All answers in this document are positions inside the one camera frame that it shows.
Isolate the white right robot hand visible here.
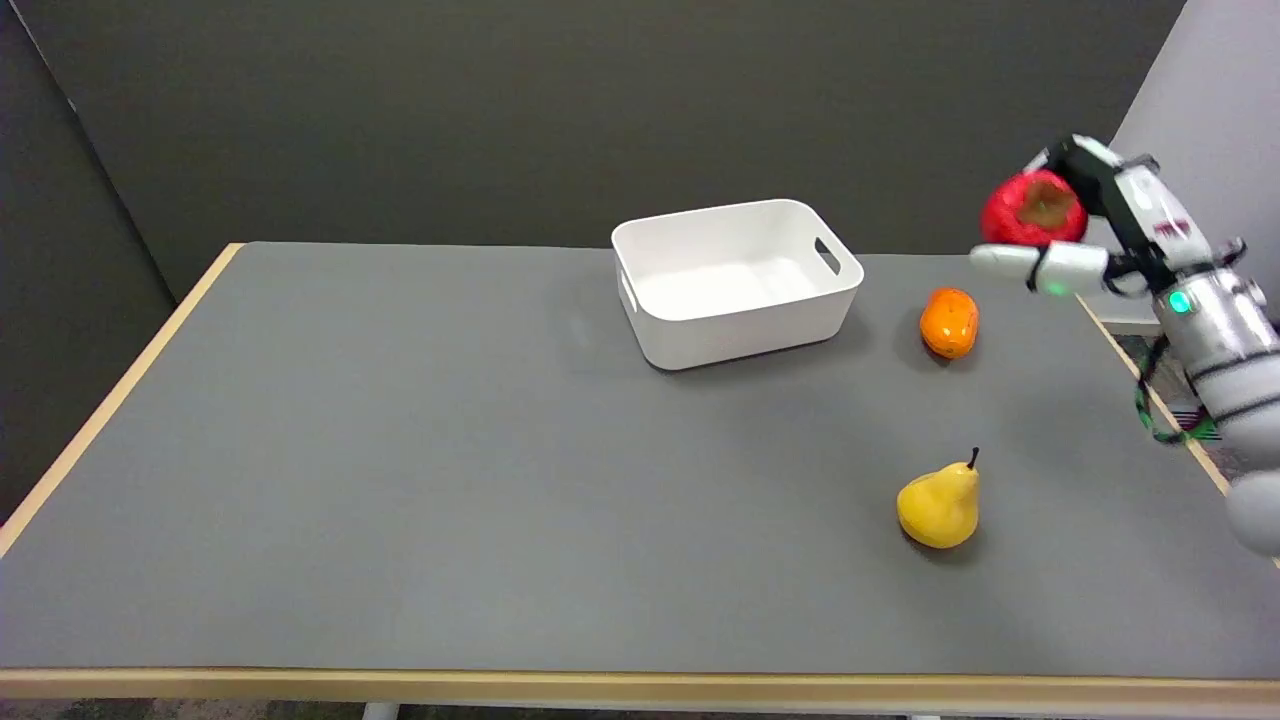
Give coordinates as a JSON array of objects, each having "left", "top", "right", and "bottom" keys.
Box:
[{"left": 969, "top": 134, "right": 1247, "bottom": 299}]

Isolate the red apple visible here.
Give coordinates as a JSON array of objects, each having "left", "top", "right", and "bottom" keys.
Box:
[{"left": 980, "top": 169, "right": 1089, "bottom": 248}]

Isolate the white plastic box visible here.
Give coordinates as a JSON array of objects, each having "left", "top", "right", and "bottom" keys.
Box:
[{"left": 611, "top": 198, "right": 865, "bottom": 372}]

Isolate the orange persimmon fruit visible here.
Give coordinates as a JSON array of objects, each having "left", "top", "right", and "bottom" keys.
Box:
[{"left": 919, "top": 287, "right": 980, "bottom": 361}]

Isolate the yellow pear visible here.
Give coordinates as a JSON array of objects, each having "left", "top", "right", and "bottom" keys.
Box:
[{"left": 896, "top": 447, "right": 982, "bottom": 550}]

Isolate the black green robot cable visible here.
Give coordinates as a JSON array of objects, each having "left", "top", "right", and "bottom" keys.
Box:
[{"left": 1134, "top": 335, "right": 1221, "bottom": 446}]

